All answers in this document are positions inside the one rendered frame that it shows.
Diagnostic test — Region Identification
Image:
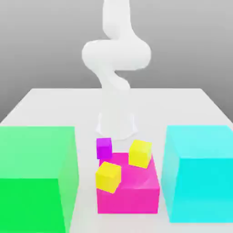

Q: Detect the small purple cube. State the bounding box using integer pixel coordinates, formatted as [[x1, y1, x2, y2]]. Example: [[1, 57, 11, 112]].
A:
[[96, 137, 113, 160]]

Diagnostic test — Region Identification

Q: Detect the small yellow cube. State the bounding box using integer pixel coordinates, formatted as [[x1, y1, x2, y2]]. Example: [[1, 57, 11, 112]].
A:
[[128, 139, 153, 169], [95, 161, 122, 194]]

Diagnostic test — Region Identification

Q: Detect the large pink box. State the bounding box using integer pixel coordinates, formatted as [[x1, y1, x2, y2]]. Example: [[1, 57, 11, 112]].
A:
[[96, 152, 161, 214]]

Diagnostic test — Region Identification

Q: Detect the large cyan box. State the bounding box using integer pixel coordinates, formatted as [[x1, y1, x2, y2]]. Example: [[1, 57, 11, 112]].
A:
[[161, 125, 233, 223]]

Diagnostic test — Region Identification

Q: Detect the large green box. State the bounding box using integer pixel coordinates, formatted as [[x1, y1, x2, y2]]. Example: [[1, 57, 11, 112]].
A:
[[0, 126, 80, 233]]

